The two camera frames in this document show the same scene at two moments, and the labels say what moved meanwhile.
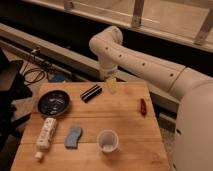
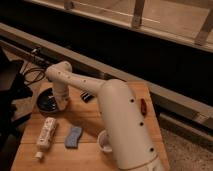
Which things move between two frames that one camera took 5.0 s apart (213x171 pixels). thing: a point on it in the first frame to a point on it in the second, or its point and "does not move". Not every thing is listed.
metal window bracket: [137, 13] does not move
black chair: [13, 88] does not move
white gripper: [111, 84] to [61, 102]
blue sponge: [72, 139] does not move
